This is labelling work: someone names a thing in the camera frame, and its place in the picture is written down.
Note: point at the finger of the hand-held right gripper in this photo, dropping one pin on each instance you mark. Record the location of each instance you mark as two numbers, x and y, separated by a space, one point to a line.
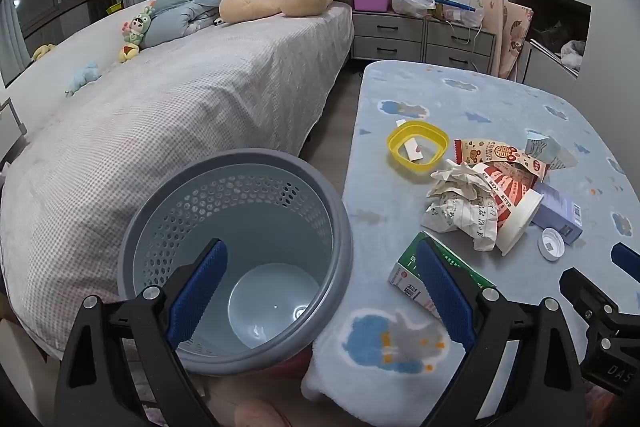
627 259
582 289

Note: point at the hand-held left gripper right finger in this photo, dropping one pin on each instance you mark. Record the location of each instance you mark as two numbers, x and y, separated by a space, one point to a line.
445 292

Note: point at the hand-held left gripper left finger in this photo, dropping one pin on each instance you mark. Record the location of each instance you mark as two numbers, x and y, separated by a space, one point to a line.
197 292

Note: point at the green white milk carton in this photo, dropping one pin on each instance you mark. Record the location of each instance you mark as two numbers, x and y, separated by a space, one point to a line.
407 279

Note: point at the white bottle cap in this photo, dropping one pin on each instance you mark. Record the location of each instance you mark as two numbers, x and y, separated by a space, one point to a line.
551 244

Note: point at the small purple box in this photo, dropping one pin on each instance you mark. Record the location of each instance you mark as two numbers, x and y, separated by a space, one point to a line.
560 209

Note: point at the white paper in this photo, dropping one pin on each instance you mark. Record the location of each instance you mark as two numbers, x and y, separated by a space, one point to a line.
460 202

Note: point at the red white paper cup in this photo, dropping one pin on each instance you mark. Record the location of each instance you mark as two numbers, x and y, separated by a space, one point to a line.
520 212

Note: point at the grey perforated plastic bin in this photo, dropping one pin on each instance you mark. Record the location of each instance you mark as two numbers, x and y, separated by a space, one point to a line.
280 207

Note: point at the light blue tissue packet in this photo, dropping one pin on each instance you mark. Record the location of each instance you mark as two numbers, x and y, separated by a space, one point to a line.
545 149

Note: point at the beige red snack wrapper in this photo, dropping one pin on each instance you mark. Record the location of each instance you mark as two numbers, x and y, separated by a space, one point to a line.
500 152

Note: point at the grey bed with checkered sheet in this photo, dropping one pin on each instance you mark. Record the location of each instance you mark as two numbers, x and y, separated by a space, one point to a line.
200 97

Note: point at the light blue printed blanket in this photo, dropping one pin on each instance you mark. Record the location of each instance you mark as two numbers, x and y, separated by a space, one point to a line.
500 97

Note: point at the small white bag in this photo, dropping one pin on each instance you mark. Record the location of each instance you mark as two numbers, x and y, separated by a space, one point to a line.
572 54

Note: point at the dark cloth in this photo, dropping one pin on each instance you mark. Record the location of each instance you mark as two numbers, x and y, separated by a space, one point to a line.
550 34

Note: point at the grey two-drawer nightstand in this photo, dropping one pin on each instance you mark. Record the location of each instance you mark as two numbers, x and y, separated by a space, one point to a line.
457 49
387 37

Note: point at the small blue plush toy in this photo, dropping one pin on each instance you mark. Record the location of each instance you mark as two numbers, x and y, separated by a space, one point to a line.
84 77

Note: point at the yellow red plush toy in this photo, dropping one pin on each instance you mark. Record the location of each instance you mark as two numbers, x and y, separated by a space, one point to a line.
128 53

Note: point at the pink printed board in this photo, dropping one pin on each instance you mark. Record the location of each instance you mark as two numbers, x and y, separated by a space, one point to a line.
515 37

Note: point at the light blue folded quilt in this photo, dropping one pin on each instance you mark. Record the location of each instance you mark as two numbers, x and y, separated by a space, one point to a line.
172 24

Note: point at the plain pink board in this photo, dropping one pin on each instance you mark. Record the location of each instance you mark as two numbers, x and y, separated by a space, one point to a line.
492 27

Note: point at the green plush doll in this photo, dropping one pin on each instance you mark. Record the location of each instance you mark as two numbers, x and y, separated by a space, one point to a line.
137 27

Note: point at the blue stick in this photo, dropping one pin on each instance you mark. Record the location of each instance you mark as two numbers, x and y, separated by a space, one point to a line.
452 3

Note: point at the small yellow-green toy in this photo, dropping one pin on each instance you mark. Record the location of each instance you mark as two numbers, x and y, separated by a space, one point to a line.
114 8

